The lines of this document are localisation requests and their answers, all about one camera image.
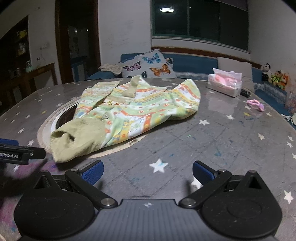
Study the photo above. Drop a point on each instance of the small white toy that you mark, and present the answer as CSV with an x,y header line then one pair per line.
x,y
289,118

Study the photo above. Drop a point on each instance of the tissue box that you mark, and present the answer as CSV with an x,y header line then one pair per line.
x,y
223,84

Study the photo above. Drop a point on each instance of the panda plush toy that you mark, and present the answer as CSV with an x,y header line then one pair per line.
x,y
266,70

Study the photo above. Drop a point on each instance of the brown wooden door frame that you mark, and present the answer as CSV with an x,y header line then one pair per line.
x,y
59,41

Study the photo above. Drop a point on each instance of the orange bear plush toy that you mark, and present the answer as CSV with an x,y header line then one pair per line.
x,y
278,78

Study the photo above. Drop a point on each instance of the glass jar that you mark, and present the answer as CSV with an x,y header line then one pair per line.
x,y
28,66

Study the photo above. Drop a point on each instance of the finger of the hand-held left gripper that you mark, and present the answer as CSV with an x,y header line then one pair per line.
x,y
20,154

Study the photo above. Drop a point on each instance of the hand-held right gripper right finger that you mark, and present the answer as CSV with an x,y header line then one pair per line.
x,y
203,173

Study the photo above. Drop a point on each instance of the blue sofa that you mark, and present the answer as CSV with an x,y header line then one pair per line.
x,y
194,62

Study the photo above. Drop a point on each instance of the grey star-print tablecloth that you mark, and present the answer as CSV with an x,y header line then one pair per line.
x,y
208,143

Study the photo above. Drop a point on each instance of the green patterned children's jacket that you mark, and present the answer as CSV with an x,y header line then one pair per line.
x,y
138,109

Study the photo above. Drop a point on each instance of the pink hair scrunchie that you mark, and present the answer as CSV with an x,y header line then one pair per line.
x,y
255,104

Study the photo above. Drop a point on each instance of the dark window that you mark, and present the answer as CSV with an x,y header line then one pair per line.
x,y
203,20

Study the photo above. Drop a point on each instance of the round black recessed cooktop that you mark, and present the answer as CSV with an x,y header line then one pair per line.
x,y
63,115

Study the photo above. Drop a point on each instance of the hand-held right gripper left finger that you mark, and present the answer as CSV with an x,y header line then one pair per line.
x,y
93,173

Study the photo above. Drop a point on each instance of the clear plastic container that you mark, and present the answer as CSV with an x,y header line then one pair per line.
x,y
291,103

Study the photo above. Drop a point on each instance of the black remote control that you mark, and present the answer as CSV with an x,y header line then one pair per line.
x,y
245,93

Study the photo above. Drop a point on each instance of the wooden side table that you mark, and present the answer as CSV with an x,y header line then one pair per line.
x,y
39,74

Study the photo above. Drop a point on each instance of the crumpled beige cloth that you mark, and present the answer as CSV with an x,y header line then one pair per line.
x,y
111,68

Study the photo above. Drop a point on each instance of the dark wooden shelf cabinet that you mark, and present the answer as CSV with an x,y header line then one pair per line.
x,y
16,44

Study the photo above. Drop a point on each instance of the plain grey cushion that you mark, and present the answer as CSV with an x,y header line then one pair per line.
x,y
245,69

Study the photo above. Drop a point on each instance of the butterfly print pillow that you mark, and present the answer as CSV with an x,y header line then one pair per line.
x,y
148,63

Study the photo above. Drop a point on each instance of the blue cabinet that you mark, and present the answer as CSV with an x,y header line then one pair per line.
x,y
78,68

